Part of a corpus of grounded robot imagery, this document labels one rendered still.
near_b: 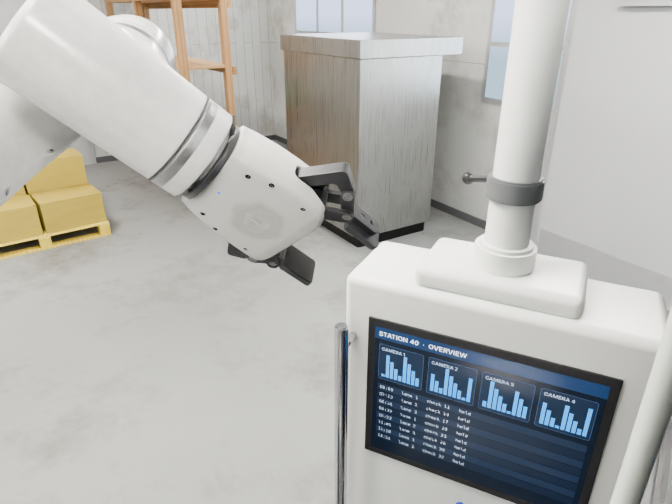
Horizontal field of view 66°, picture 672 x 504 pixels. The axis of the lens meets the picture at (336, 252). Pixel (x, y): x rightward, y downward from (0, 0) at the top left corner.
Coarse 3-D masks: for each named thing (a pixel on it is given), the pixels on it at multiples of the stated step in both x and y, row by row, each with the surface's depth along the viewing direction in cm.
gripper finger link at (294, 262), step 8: (288, 248) 53; (296, 248) 54; (248, 256) 53; (280, 256) 52; (288, 256) 53; (296, 256) 54; (304, 256) 55; (280, 264) 53; (288, 264) 52; (296, 264) 53; (304, 264) 54; (312, 264) 55; (288, 272) 53; (296, 272) 53; (304, 272) 54; (312, 272) 55; (304, 280) 54
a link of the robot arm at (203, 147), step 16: (208, 112) 41; (224, 112) 42; (208, 128) 40; (224, 128) 41; (192, 144) 40; (208, 144) 40; (224, 144) 42; (176, 160) 40; (192, 160) 40; (208, 160) 40; (160, 176) 41; (176, 176) 41; (192, 176) 41; (176, 192) 42
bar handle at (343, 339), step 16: (336, 336) 88; (352, 336) 93; (336, 352) 90; (336, 368) 91; (336, 384) 93; (336, 400) 94; (336, 416) 96; (336, 432) 97; (336, 448) 99; (336, 464) 101; (336, 480) 103; (336, 496) 104
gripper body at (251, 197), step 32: (224, 160) 41; (256, 160) 42; (288, 160) 44; (192, 192) 42; (224, 192) 43; (256, 192) 43; (288, 192) 43; (224, 224) 46; (256, 224) 46; (288, 224) 45; (320, 224) 46; (256, 256) 49
